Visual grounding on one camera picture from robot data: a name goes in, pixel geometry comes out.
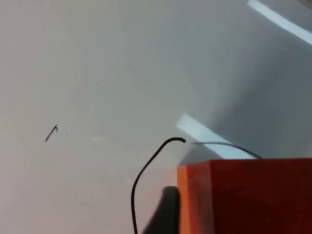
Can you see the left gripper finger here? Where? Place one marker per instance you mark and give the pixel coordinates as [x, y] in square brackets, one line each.
[168, 214]

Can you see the red cube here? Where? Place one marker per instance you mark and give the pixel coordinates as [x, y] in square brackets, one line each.
[243, 197]

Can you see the grey-framed whiteboard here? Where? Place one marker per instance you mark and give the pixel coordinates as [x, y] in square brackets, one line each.
[97, 73]

